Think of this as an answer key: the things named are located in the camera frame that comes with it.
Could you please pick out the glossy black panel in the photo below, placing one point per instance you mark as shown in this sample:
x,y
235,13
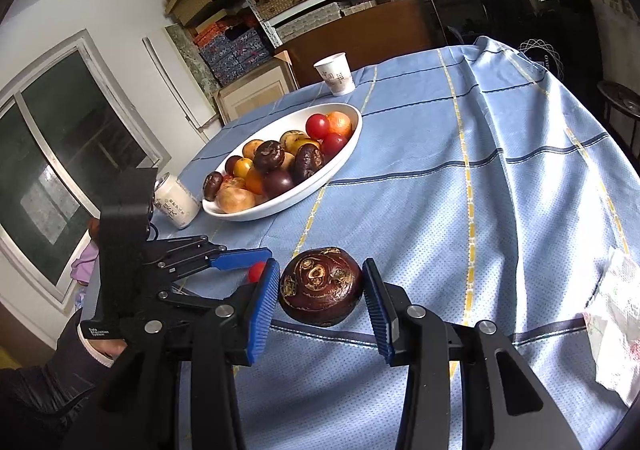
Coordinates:
x,y
475,14

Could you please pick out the person's left forearm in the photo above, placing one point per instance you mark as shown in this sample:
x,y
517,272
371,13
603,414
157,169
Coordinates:
x,y
45,395

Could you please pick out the brown cloth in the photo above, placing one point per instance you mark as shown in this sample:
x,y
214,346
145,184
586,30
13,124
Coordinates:
x,y
94,229

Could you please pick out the large yellow passion fruit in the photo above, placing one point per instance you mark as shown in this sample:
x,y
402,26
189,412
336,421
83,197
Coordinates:
x,y
243,168

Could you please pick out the orange mandarin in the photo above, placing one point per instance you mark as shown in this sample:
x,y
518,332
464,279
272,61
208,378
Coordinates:
x,y
341,122
254,183

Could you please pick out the blue striped tablecloth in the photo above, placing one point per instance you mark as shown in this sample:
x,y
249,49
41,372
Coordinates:
x,y
450,230

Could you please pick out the white framed window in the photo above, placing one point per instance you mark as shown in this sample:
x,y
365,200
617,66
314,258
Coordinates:
x,y
65,154

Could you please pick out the beige picture frame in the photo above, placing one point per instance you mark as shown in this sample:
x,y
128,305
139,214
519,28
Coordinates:
x,y
255,92

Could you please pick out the green patterned board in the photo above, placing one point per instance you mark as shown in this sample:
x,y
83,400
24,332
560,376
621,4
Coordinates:
x,y
190,59

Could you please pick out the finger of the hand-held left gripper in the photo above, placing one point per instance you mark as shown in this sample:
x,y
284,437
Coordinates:
x,y
195,301
240,258

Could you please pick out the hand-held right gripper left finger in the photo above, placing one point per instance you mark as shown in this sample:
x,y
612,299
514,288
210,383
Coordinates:
x,y
262,315

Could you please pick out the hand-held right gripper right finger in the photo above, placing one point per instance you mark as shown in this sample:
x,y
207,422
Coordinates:
x,y
377,315

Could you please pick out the crumpled white tissue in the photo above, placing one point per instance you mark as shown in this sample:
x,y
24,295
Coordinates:
x,y
615,330

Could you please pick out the white oval plate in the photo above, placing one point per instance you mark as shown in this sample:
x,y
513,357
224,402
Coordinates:
x,y
300,195

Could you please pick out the orange-brown round fruit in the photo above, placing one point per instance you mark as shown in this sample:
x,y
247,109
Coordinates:
x,y
251,148

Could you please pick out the stack of blue printed boxes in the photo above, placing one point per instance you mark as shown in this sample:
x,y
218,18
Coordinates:
x,y
235,54

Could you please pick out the lilac cloth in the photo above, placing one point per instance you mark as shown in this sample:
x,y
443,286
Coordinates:
x,y
85,265

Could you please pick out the white beverage can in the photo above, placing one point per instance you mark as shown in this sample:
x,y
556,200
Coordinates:
x,y
175,205

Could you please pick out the white wooden slat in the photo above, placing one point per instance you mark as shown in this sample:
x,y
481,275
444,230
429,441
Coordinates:
x,y
165,74

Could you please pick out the white paper cup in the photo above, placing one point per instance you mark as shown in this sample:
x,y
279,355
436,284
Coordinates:
x,y
337,74

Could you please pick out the spotted tan passion fruit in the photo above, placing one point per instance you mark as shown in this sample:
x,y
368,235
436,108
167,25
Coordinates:
x,y
235,200

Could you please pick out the small yellow orange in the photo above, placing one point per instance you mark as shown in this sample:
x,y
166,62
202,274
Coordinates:
x,y
306,144

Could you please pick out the brown wooden board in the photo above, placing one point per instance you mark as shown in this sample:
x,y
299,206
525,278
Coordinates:
x,y
375,34

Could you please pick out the black round stool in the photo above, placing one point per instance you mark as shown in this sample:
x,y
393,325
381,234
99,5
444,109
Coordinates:
x,y
620,99

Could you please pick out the red cherry tomato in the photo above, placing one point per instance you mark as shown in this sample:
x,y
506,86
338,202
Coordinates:
x,y
256,271
316,125

